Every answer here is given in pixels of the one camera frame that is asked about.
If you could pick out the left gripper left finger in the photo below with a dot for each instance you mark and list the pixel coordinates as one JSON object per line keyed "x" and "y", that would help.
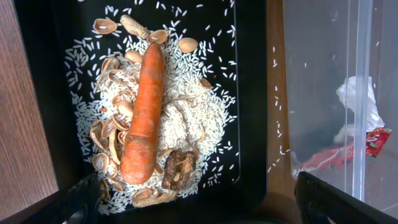
{"x": 78, "y": 204}

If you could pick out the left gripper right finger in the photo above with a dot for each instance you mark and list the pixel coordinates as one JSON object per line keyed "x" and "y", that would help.
{"x": 320, "y": 202}

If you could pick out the red snack wrapper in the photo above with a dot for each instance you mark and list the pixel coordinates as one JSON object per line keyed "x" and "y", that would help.
{"x": 338, "y": 156}

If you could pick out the orange carrot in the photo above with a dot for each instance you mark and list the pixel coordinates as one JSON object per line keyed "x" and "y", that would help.
{"x": 142, "y": 140}

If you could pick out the brown food scrap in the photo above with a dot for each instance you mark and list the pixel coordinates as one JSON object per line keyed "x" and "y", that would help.
{"x": 179, "y": 168}

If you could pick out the rice and peanut pile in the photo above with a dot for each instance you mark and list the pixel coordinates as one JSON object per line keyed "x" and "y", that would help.
{"x": 104, "y": 91}

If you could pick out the clear plastic bin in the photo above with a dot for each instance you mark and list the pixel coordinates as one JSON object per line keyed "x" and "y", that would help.
{"x": 341, "y": 71}

